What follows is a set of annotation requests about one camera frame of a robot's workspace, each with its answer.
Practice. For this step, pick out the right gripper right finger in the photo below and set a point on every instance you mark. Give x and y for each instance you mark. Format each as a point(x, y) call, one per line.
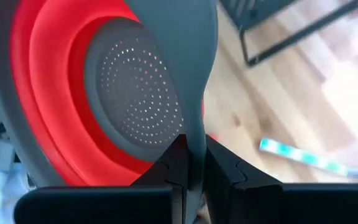
point(291, 205)

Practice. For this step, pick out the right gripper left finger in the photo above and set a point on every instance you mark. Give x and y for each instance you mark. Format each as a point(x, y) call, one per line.
point(104, 205)

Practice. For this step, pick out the red collapsible colander grey rim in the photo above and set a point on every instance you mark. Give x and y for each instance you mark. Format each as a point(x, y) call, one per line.
point(57, 93)

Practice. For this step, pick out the black perforated metal shelf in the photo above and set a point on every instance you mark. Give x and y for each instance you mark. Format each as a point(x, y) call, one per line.
point(244, 15)

